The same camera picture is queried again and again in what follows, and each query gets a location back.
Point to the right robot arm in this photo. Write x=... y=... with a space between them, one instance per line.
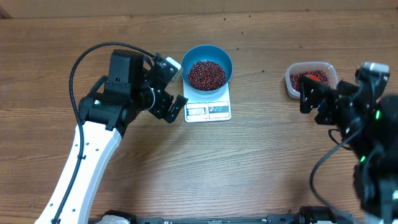
x=367 y=122

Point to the red beans in bowl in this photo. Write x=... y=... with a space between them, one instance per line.
x=206 y=75

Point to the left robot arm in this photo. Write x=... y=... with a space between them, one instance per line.
x=135 y=83

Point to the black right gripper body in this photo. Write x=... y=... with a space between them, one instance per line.
x=325 y=101

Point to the red beans in container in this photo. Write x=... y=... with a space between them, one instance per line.
x=295 y=78

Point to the teal plastic bowl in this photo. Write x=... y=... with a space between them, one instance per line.
x=207 y=52

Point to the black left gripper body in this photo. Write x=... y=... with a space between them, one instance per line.
x=161 y=104

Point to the clear plastic bean container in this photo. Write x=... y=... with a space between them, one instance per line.
x=306 y=67

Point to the orange scoop with blue handle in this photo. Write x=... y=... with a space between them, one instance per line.
x=313 y=77

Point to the white digital kitchen scale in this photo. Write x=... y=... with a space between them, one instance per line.
x=203 y=106

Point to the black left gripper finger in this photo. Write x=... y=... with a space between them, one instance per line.
x=162 y=68
x=175 y=108

